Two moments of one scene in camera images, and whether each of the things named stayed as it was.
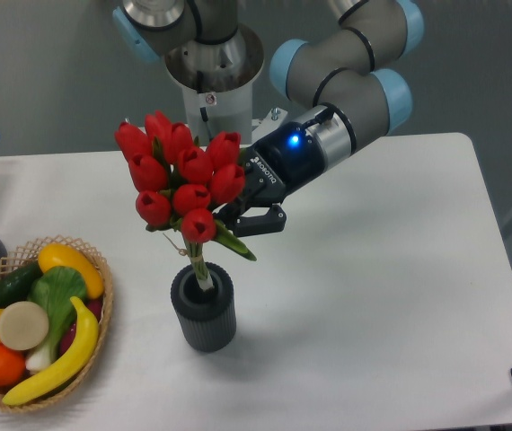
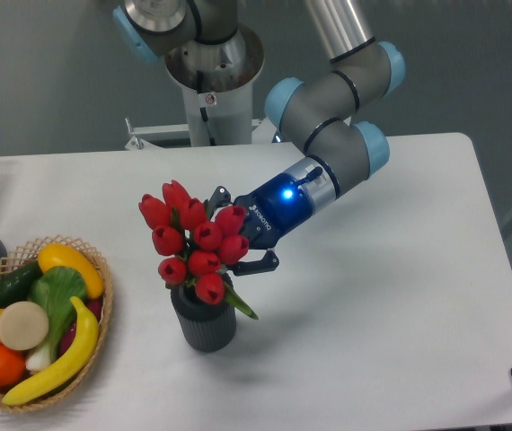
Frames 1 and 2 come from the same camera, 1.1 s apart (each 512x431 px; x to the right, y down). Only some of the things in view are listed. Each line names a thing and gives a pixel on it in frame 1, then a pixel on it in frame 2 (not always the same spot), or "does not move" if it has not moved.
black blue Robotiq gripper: x=281 y=160 -> x=278 y=208
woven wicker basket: x=13 y=264 does not move
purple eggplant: x=95 y=306 does not move
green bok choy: x=59 y=290 does not move
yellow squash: x=53 y=256 does not move
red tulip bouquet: x=182 y=182 -> x=198 y=244
